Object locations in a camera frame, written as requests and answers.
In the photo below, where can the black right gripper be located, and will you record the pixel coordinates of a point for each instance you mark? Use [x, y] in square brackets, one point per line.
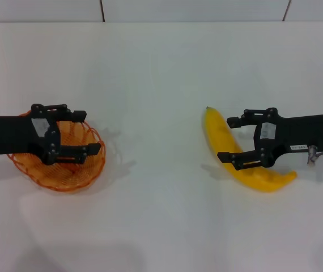
[294, 133]

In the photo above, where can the yellow banana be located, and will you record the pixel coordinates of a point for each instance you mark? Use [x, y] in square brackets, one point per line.
[221, 133]

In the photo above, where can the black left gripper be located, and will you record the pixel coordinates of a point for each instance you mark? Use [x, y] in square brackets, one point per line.
[11, 133]

